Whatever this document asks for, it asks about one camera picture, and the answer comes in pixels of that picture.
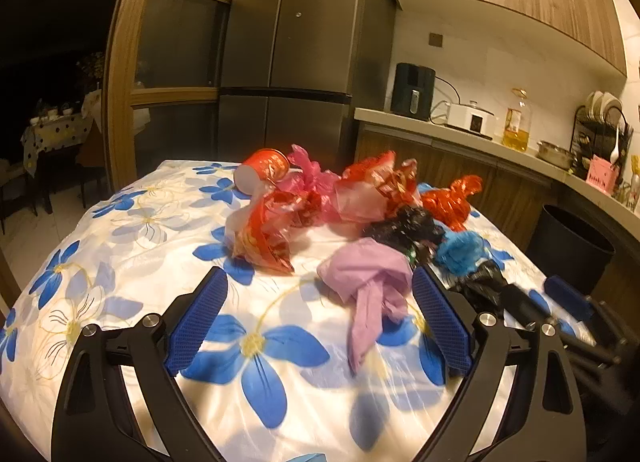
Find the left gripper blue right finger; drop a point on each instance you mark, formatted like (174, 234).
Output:
(448, 332)

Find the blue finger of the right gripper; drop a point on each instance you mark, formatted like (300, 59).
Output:
(576, 304)

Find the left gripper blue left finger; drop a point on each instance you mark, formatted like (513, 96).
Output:
(199, 310)

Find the blue plastic bag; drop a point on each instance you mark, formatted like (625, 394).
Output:
(460, 252)

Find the black plastic bag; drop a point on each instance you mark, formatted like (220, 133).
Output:
(412, 231)

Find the orange red plastic bag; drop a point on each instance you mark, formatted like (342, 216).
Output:
(450, 205)

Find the pink plastic bag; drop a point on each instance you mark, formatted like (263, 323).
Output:
(306, 176)

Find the black trash bin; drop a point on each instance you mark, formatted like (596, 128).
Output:
(567, 246)

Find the kitchen counter with cabinets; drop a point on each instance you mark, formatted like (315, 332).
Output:
(516, 186)

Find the purple plastic bag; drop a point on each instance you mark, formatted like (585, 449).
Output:
(376, 279)

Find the floral white blue tablecloth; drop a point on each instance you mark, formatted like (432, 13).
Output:
(271, 381)

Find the pink utensil box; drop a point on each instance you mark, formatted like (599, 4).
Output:
(602, 175)

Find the red white printed plastic bag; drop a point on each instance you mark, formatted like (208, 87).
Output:
(375, 189)

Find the steel bowl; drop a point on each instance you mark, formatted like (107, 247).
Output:
(555, 155)

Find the black dish rack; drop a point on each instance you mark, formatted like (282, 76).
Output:
(600, 128)

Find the red paper cup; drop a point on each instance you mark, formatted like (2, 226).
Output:
(264, 165)

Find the cooking oil bottle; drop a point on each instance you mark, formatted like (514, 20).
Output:
(519, 117)

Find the white rice cooker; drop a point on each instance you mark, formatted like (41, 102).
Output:
(472, 119)

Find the black air fryer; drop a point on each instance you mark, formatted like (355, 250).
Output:
(413, 91)

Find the distant dotted cloth table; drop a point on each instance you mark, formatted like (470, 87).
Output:
(57, 146)

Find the wooden glass door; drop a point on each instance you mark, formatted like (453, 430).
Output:
(161, 85)

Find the dark steel refrigerator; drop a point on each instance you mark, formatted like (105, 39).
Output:
(295, 71)

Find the wall socket plate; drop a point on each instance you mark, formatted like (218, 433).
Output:
(435, 40)

